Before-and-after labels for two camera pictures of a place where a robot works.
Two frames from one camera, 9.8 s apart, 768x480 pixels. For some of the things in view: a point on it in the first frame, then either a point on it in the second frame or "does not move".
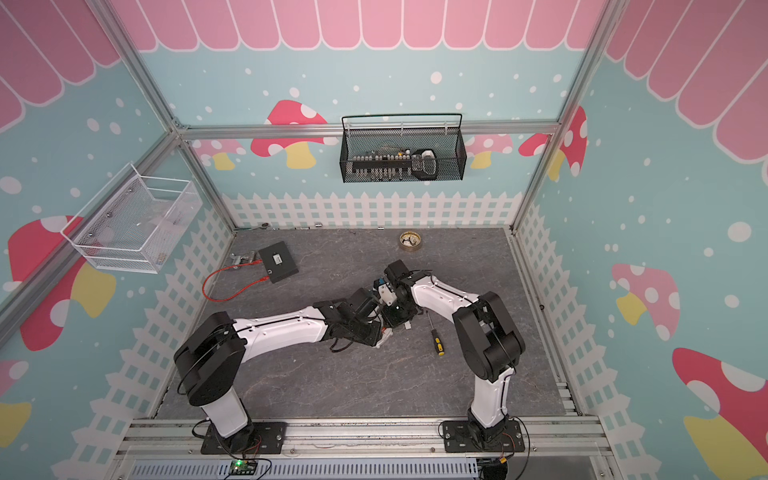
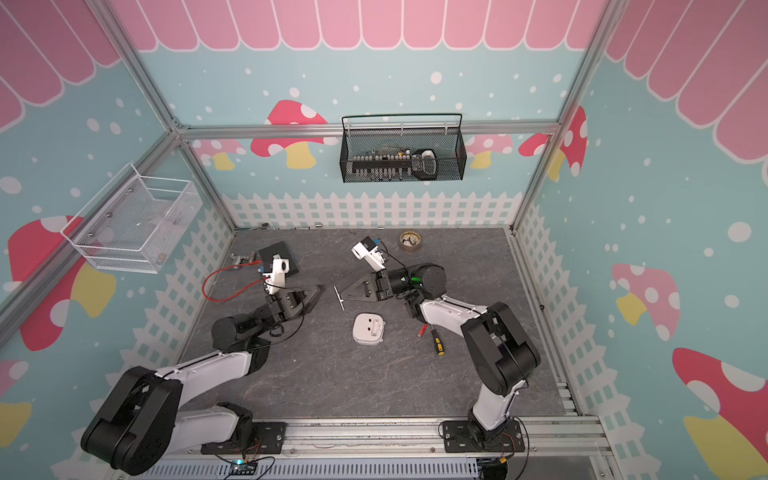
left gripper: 373,338 to 282,304
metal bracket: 239,259 does not move
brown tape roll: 410,241 does not move
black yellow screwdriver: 437,339 does not move
